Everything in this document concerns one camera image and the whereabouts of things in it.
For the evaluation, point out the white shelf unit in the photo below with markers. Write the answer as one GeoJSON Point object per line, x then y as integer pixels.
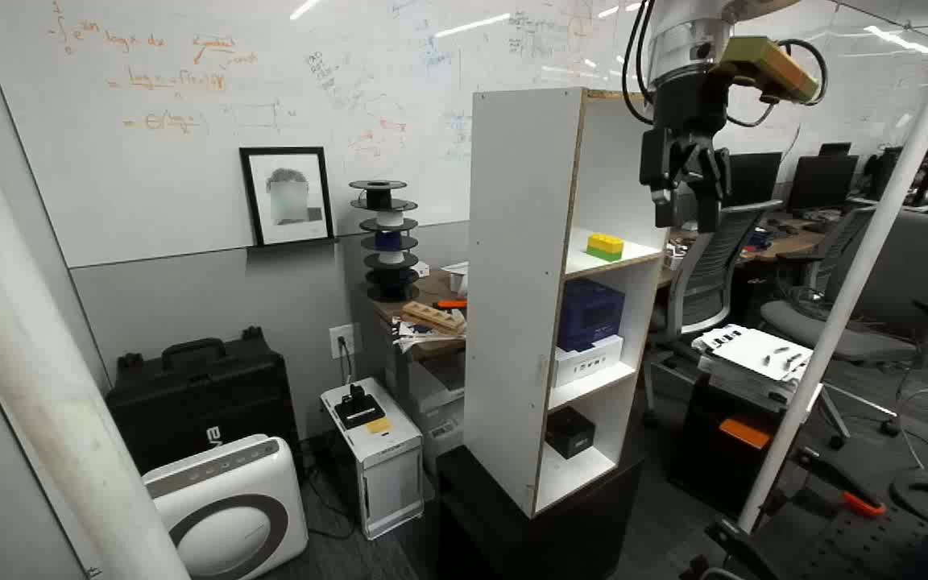
{"type": "Point", "coordinates": [518, 293]}

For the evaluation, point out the black stand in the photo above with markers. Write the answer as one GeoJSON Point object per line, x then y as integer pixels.
{"type": "Point", "coordinates": [507, 542]}

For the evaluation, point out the white flat box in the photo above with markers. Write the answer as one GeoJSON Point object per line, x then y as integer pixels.
{"type": "Point", "coordinates": [587, 364]}

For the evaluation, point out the blue box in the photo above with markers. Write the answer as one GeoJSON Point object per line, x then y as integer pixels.
{"type": "Point", "coordinates": [591, 313]}

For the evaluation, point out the cluttered wooden desk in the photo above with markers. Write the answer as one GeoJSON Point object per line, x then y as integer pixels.
{"type": "Point", "coordinates": [427, 325]}

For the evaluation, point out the thick white pole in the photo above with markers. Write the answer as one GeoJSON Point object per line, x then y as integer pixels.
{"type": "Point", "coordinates": [35, 367]}

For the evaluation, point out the white perforated board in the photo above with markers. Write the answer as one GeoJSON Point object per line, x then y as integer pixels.
{"type": "Point", "coordinates": [754, 354]}

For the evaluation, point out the grey mesh office chair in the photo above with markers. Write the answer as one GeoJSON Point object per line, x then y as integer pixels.
{"type": "Point", "coordinates": [713, 270]}

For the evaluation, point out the thin white pole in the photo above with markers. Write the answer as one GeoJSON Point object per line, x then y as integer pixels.
{"type": "Point", "coordinates": [861, 259]}

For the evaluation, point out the small black box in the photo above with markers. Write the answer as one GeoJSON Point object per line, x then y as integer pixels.
{"type": "Point", "coordinates": [567, 434]}

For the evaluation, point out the yellow and green Lego block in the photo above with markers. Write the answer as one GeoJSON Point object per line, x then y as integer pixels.
{"type": "Point", "coordinates": [604, 245]}

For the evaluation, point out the framed portrait picture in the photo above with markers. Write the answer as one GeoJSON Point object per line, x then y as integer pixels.
{"type": "Point", "coordinates": [288, 199]}

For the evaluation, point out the orange flat item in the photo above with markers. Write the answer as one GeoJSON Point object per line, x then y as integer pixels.
{"type": "Point", "coordinates": [747, 434]}

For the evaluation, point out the tan wrist camera box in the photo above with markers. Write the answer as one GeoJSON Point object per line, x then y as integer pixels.
{"type": "Point", "coordinates": [771, 66]}

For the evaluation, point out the black computer monitor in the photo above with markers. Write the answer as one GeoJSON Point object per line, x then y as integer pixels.
{"type": "Point", "coordinates": [754, 175]}
{"type": "Point", "coordinates": [821, 181]}

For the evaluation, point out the stack of filament spools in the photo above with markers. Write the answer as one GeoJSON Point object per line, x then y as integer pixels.
{"type": "Point", "coordinates": [386, 244]}

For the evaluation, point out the white computer tower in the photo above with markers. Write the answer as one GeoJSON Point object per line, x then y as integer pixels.
{"type": "Point", "coordinates": [377, 473]}

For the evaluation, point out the white wall outlet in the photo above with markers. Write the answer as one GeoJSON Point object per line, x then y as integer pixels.
{"type": "Point", "coordinates": [342, 340]}

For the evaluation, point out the black hard case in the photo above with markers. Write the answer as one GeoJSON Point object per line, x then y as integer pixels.
{"type": "Point", "coordinates": [202, 393]}

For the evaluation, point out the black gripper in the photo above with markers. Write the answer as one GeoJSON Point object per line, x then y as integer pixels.
{"type": "Point", "coordinates": [687, 134]}

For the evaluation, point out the white air purifier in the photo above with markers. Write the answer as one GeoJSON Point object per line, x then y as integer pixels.
{"type": "Point", "coordinates": [231, 503]}

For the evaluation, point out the whiteboard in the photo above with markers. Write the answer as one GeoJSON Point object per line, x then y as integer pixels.
{"type": "Point", "coordinates": [248, 108]}

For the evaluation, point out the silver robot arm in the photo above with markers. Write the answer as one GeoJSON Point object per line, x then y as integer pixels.
{"type": "Point", "coordinates": [692, 34]}

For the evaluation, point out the grey padded office chair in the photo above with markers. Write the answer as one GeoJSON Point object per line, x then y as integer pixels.
{"type": "Point", "coordinates": [905, 284]}

